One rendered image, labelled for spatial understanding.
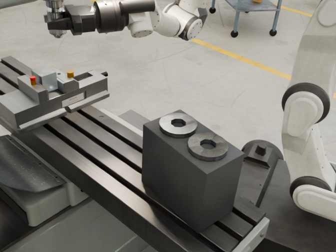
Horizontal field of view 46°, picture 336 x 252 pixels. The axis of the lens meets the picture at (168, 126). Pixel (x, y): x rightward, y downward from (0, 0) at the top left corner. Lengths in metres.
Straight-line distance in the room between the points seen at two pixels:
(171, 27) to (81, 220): 0.69
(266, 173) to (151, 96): 1.73
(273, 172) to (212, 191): 0.84
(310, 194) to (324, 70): 0.43
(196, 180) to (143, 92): 2.43
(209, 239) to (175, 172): 0.17
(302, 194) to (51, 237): 0.83
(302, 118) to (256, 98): 2.08
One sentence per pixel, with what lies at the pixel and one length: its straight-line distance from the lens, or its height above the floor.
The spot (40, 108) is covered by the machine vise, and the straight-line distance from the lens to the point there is 1.27.
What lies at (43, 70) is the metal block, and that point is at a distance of 1.30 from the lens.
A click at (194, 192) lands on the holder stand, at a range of 0.87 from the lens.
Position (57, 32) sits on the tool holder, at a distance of 1.13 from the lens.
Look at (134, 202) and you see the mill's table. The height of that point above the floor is 0.91.
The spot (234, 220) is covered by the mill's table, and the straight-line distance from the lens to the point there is 0.99.
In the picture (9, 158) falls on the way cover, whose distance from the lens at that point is 1.27.
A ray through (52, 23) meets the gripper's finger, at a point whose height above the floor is 1.24.
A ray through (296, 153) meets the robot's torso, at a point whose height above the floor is 0.82.
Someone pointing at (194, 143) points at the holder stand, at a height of 1.11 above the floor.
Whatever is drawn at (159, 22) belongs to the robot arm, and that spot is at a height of 1.20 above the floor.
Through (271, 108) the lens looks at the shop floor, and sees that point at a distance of 3.23.
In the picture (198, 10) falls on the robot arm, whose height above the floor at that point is 1.20.
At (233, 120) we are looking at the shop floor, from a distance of 3.00.
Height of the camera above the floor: 1.63
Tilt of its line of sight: 35 degrees down
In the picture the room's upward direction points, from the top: 4 degrees clockwise
